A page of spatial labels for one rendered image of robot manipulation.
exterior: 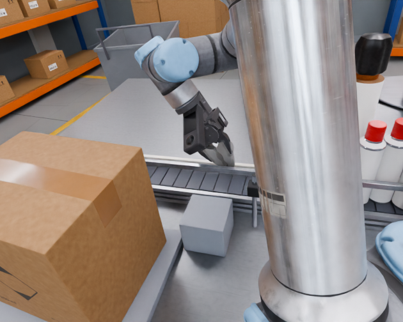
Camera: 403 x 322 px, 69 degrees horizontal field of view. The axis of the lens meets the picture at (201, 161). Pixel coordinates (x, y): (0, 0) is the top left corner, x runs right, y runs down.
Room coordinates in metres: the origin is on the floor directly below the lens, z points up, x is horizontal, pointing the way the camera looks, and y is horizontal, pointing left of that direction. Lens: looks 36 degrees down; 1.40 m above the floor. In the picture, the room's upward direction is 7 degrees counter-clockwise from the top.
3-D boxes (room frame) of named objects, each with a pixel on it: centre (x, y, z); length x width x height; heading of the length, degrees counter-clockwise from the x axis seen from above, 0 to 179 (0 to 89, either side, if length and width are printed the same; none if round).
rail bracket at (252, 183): (0.50, -0.12, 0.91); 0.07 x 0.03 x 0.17; 160
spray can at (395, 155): (0.48, -0.41, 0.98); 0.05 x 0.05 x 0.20
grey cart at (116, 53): (2.90, 0.41, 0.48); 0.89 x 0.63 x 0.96; 172
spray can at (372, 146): (0.49, -0.36, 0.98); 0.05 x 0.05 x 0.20
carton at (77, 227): (0.41, 0.29, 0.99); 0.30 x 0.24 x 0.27; 65
